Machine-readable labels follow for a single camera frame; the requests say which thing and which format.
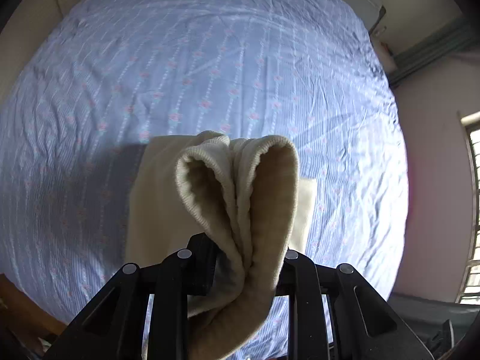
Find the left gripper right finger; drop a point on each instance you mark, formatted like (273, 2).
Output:
(334, 313)

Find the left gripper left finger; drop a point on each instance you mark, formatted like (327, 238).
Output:
(142, 299)

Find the cream pants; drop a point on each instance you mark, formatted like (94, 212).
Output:
(248, 197)

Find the window with grille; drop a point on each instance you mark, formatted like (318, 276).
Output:
(469, 285)

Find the white nightstand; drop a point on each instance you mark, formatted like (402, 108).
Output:
(383, 51)

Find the blue floral bed sheet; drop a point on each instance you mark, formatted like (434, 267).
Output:
(116, 73)

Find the grey-green curtain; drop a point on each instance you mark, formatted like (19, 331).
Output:
(457, 36)

